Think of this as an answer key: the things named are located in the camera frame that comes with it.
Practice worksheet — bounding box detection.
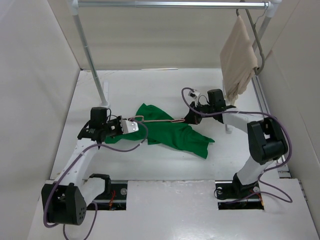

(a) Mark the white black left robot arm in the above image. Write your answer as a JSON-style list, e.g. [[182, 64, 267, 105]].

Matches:
[[41, 107, 132, 228]]

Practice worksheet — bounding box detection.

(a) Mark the green t shirt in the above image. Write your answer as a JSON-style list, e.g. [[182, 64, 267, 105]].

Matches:
[[105, 103, 215, 159]]

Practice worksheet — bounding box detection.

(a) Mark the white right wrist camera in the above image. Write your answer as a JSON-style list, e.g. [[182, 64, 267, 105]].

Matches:
[[188, 89, 201, 101]]

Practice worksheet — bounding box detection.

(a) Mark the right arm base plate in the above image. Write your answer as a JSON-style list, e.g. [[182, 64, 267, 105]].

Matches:
[[213, 180, 264, 210]]

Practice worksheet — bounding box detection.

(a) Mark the aluminium rail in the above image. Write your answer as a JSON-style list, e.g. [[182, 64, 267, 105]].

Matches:
[[251, 75, 293, 173]]

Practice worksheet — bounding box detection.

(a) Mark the silver clothes rack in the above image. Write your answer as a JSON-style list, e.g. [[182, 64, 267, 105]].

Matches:
[[69, 0, 283, 133]]

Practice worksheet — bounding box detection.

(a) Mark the beige hanging cloth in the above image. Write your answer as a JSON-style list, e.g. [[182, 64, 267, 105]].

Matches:
[[219, 16, 258, 105]]

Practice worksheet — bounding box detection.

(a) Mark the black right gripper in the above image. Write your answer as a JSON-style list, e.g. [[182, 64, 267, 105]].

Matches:
[[183, 100, 216, 125]]

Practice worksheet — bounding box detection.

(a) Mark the grey hanger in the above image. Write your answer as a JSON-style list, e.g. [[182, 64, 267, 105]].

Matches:
[[245, 8, 266, 76]]

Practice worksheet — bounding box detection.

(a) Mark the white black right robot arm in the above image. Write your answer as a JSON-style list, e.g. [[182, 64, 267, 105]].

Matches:
[[184, 87, 291, 199]]

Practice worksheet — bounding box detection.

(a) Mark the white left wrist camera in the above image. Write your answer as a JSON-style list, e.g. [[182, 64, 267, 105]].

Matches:
[[120, 119, 139, 134]]

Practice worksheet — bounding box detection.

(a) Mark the pink wire hanger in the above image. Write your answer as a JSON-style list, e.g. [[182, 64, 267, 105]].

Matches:
[[128, 115, 185, 123]]

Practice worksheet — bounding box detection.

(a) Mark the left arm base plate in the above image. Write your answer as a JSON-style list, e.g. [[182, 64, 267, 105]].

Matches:
[[94, 180, 128, 211]]

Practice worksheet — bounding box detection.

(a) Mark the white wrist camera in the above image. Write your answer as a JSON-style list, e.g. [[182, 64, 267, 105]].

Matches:
[[188, 89, 201, 101], [120, 119, 139, 134]]

